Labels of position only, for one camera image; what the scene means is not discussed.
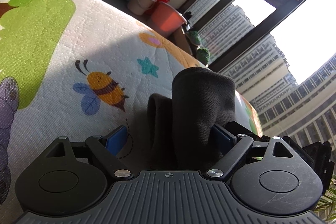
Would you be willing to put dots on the dark grey fleece pants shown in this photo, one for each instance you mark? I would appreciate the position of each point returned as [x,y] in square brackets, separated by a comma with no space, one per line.
[180,126]

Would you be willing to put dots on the cartoon animal play mat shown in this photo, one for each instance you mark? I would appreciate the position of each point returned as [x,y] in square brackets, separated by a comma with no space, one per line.
[77,68]

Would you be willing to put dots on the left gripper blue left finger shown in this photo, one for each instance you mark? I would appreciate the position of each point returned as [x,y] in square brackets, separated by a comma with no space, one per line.
[102,153]

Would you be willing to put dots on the beige plastic bucket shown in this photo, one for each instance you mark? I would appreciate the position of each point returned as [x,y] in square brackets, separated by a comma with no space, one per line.
[138,7]

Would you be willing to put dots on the orange plastic bucket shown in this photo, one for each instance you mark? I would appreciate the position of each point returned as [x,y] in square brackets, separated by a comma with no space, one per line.
[165,20]

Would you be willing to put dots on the far green knitted shoe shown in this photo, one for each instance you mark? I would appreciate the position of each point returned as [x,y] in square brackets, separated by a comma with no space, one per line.
[194,38]

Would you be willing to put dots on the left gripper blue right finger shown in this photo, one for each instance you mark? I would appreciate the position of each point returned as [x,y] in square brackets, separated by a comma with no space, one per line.
[234,149]

